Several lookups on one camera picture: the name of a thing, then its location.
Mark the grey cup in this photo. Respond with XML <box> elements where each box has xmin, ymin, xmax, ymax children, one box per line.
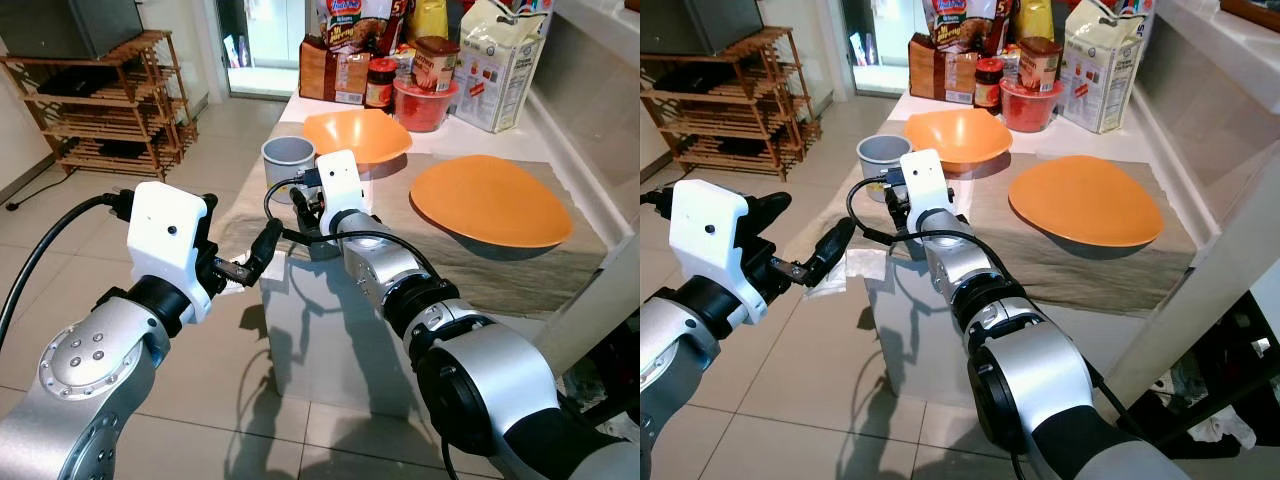
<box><xmin>261</xmin><ymin>136</ymin><xmax>318</xmax><ymax>194</ymax></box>
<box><xmin>856</xmin><ymin>134</ymin><xmax>913</xmax><ymax>203</ymax></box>

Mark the orange bowl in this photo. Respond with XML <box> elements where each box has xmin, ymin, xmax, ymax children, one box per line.
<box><xmin>904</xmin><ymin>107</ymin><xmax>1014</xmax><ymax>168</ymax></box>
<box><xmin>302</xmin><ymin>108</ymin><xmax>413</xmax><ymax>167</ymax></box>

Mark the wooden shelf rack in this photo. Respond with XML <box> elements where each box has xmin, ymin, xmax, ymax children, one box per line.
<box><xmin>640</xmin><ymin>27</ymin><xmax>824</xmax><ymax>182</ymax></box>
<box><xmin>0</xmin><ymin>29</ymin><xmax>199</xmax><ymax>182</ymax></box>

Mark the white table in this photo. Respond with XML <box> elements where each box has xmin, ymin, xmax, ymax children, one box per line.
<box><xmin>258</xmin><ymin>93</ymin><xmax>641</xmax><ymax>423</ymax></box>
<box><xmin>864</xmin><ymin>92</ymin><xmax>1241</xmax><ymax>409</ymax></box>

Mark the brown food box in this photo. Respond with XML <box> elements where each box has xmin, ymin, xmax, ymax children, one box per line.
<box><xmin>907</xmin><ymin>34</ymin><xmax>977</xmax><ymax>105</ymax></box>
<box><xmin>298</xmin><ymin>37</ymin><xmax>372</xmax><ymax>107</ymax></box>

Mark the dark jar with red lid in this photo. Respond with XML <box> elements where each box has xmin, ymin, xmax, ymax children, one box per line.
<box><xmin>364</xmin><ymin>57</ymin><xmax>399</xmax><ymax>112</ymax></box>
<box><xmin>972</xmin><ymin>56</ymin><xmax>1006</xmax><ymax>114</ymax></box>

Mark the red plastic bowl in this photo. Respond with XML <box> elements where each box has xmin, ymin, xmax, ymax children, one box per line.
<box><xmin>999</xmin><ymin>77</ymin><xmax>1067</xmax><ymax>134</ymax></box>
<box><xmin>392</xmin><ymin>77</ymin><xmax>462</xmax><ymax>134</ymax></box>

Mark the glass door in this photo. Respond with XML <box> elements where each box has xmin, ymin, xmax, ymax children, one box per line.
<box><xmin>839</xmin><ymin>0</ymin><xmax>917</xmax><ymax>98</ymax></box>
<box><xmin>214</xmin><ymin>0</ymin><xmax>308</xmax><ymax>98</ymax></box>

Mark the orange oval plate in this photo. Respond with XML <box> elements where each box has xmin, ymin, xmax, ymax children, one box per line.
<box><xmin>1007</xmin><ymin>155</ymin><xmax>1167</xmax><ymax>249</ymax></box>
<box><xmin>409</xmin><ymin>155</ymin><xmax>575</xmax><ymax>250</ymax></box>

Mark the printed cereal bag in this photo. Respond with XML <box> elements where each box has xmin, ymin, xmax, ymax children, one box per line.
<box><xmin>317</xmin><ymin>0</ymin><xmax>403</xmax><ymax>57</ymax></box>
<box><xmin>919</xmin><ymin>0</ymin><xmax>1007</xmax><ymax>55</ymax></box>

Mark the brown round tin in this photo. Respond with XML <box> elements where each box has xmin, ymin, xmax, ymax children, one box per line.
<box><xmin>1017</xmin><ymin>36</ymin><xmax>1065</xmax><ymax>94</ymax></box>
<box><xmin>411</xmin><ymin>36</ymin><xmax>462</xmax><ymax>94</ymax></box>

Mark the beige table cloth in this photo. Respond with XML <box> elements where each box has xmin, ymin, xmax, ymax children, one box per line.
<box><xmin>790</xmin><ymin>148</ymin><xmax>1198</xmax><ymax>317</ymax></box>
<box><xmin>214</xmin><ymin>148</ymin><xmax>611</xmax><ymax>323</ymax></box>

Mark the black box on rack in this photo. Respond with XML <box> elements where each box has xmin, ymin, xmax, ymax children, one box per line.
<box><xmin>0</xmin><ymin>0</ymin><xmax>147</xmax><ymax>62</ymax></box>
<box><xmin>640</xmin><ymin>0</ymin><xmax>767</xmax><ymax>57</ymax></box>

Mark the yellow bag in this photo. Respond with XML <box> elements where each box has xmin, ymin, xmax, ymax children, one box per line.
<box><xmin>1010</xmin><ymin>0</ymin><xmax>1057</xmax><ymax>42</ymax></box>
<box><xmin>404</xmin><ymin>0</ymin><xmax>450</xmax><ymax>42</ymax></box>

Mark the large white paper bag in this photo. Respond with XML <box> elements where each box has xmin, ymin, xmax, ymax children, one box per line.
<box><xmin>454</xmin><ymin>0</ymin><xmax>555</xmax><ymax>135</ymax></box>
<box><xmin>1061</xmin><ymin>0</ymin><xmax>1157</xmax><ymax>135</ymax></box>

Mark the white crumpled cloth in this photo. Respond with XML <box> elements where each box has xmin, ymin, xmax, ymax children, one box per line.
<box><xmin>1188</xmin><ymin>408</ymin><xmax>1258</xmax><ymax>453</ymax></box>

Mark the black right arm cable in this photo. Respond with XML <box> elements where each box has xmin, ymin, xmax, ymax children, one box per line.
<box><xmin>264</xmin><ymin>177</ymin><xmax>443</xmax><ymax>283</ymax></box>
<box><xmin>847</xmin><ymin>176</ymin><xmax>1013</xmax><ymax>279</ymax></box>

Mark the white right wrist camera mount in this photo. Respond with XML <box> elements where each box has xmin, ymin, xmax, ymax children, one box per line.
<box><xmin>899</xmin><ymin>148</ymin><xmax>963</xmax><ymax>243</ymax></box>
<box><xmin>314</xmin><ymin>149</ymin><xmax>377</xmax><ymax>237</ymax></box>

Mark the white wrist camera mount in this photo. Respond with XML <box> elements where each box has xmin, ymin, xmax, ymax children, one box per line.
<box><xmin>899</xmin><ymin>148</ymin><xmax>963</xmax><ymax>243</ymax></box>
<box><xmin>668</xmin><ymin>179</ymin><xmax>777</xmax><ymax>313</ymax></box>
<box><xmin>314</xmin><ymin>149</ymin><xmax>377</xmax><ymax>237</ymax></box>
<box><xmin>127</xmin><ymin>181</ymin><xmax>218</xmax><ymax>326</ymax></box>

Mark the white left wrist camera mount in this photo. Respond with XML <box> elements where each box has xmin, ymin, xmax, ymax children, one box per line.
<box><xmin>668</xmin><ymin>179</ymin><xmax>777</xmax><ymax>313</ymax></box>
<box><xmin>127</xmin><ymin>181</ymin><xmax>218</xmax><ymax>326</ymax></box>

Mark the black metal frame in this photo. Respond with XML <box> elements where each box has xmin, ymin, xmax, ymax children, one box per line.
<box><xmin>1128</xmin><ymin>288</ymin><xmax>1280</xmax><ymax>453</ymax></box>

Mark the brown wooden frame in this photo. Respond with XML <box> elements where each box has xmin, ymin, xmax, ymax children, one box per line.
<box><xmin>1220</xmin><ymin>0</ymin><xmax>1280</xmax><ymax>33</ymax></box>

